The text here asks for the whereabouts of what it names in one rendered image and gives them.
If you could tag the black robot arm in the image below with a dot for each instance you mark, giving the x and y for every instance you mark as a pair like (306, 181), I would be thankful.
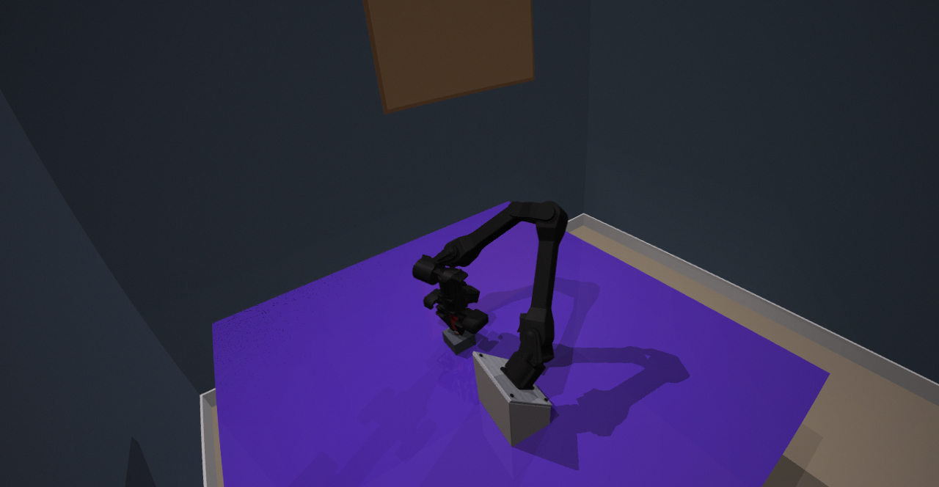
(536, 327)

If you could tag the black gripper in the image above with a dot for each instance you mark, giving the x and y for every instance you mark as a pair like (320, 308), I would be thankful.
(470, 320)

